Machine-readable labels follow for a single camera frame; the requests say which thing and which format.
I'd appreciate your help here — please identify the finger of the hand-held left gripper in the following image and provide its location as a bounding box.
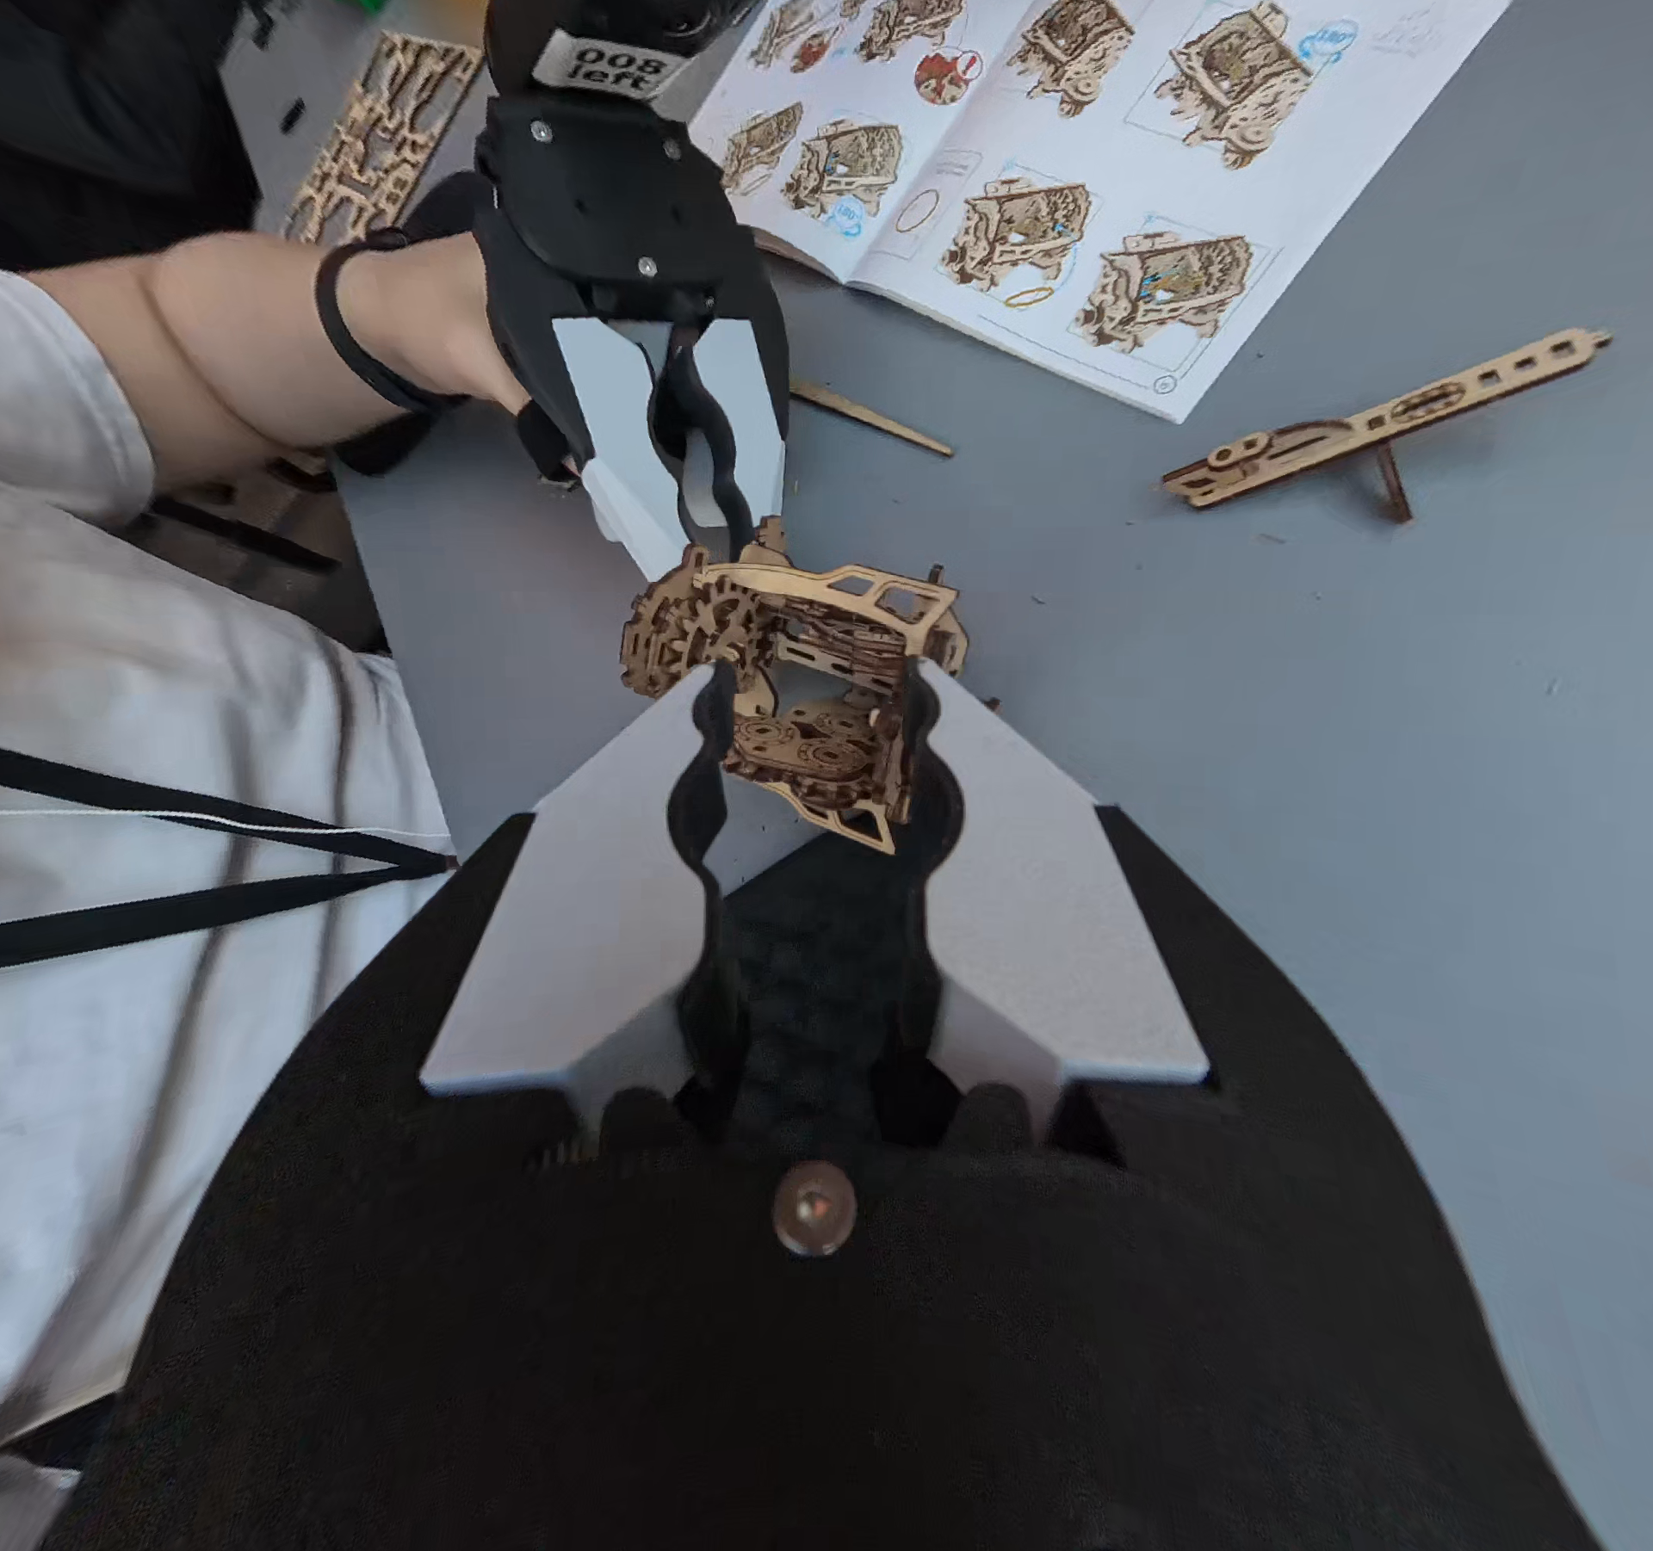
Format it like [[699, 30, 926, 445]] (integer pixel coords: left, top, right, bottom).
[[550, 314, 709, 586], [670, 314, 788, 557]]

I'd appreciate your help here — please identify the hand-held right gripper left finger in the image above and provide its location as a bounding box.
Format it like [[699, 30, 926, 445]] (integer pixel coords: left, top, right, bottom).
[[416, 659, 733, 1119]]

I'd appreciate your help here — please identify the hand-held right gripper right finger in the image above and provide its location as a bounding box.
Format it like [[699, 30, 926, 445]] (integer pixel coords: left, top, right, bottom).
[[903, 659, 1216, 1116]]

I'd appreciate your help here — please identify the wooden mechanical model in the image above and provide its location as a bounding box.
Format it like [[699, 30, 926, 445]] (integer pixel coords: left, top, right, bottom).
[[618, 514, 972, 858]]

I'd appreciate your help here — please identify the person's left forearm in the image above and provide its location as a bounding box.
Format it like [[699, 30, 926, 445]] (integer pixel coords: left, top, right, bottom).
[[0, 230, 375, 506]]

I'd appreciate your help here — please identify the grey desk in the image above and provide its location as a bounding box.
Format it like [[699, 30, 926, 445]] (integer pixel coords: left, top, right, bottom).
[[219, 0, 1653, 1513]]

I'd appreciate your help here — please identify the person's left hand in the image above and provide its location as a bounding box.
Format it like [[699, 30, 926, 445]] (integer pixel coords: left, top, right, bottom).
[[332, 235, 532, 409]]

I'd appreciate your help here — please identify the pointed wooden strip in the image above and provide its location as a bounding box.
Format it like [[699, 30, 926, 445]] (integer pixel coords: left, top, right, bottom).
[[786, 378, 956, 457]]

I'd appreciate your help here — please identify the laser-cut wooden sheet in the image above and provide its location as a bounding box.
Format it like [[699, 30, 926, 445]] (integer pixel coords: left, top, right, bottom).
[[280, 30, 487, 248]]

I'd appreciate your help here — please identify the person's white shirt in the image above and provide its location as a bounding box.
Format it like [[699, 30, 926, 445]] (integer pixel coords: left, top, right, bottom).
[[0, 273, 454, 1436]]

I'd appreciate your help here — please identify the long slotted wooden piece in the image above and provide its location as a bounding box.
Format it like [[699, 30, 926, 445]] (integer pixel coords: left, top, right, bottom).
[[1158, 327, 1615, 525]]

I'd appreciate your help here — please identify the dark cloth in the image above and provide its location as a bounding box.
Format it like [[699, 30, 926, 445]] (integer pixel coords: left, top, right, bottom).
[[0, 0, 298, 273]]

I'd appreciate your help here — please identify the open instruction booklet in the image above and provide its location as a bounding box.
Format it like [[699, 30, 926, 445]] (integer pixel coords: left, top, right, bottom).
[[688, 0, 1514, 425]]

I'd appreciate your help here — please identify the black strap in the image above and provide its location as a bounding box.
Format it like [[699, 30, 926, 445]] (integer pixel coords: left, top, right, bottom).
[[0, 856, 459, 971], [0, 747, 459, 870]]

